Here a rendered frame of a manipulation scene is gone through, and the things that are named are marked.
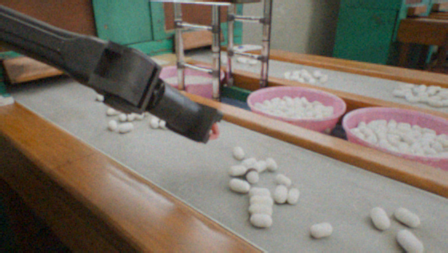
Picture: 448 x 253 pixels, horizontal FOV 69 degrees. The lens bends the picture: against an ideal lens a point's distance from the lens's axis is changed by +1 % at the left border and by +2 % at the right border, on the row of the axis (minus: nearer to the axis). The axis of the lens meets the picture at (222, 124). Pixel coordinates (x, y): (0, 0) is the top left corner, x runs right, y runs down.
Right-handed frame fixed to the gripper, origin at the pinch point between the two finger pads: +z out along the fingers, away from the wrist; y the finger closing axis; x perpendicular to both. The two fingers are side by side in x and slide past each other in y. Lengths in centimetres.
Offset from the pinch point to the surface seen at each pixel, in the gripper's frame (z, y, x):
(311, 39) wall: 241, 119, -163
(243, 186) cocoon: -2.8, -12.2, 6.9
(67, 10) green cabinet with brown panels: -4, 76, -21
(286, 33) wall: 197, 124, -141
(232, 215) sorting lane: -5.8, -14.2, 11.8
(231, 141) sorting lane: 9.3, 2.0, -0.9
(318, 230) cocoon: -3.8, -26.5, 8.0
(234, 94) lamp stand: 41, 31, -22
